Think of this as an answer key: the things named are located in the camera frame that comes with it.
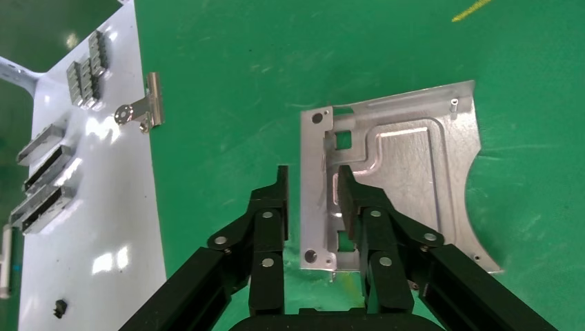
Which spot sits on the grey connector strips right group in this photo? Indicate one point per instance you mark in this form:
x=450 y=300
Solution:
x=98 y=52

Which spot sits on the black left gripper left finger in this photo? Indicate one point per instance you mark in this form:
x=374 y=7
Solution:
x=267 y=256

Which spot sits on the grey connector strips group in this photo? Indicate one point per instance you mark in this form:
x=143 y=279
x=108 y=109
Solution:
x=48 y=169
x=98 y=52

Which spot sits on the white table board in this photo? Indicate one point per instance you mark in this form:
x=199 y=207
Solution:
x=114 y=205

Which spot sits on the grey connector strips top group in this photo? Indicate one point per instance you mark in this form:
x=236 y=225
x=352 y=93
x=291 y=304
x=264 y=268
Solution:
x=48 y=169

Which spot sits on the tiny black plastic clip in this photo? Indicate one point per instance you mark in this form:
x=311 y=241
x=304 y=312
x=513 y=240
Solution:
x=60 y=309

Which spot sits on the long metal bars group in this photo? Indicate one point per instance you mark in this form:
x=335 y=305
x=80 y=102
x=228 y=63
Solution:
x=50 y=212

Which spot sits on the slotted steel angle leg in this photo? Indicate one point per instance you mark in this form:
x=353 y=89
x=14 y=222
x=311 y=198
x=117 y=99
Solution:
x=20 y=75

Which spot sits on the thin yellow strip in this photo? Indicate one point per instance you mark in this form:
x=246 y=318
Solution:
x=473 y=10

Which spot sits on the green table mat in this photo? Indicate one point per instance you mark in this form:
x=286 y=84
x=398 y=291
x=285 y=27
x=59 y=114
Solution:
x=228 y=68

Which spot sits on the silver binder clip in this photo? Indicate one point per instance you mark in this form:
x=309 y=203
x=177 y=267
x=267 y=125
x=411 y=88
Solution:
x=153 y=103

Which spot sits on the stamped metal bracket plate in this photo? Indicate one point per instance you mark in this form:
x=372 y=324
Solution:
x=411 y=173

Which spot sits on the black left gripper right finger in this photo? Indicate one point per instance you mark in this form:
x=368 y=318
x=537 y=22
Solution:
x=384 y=274

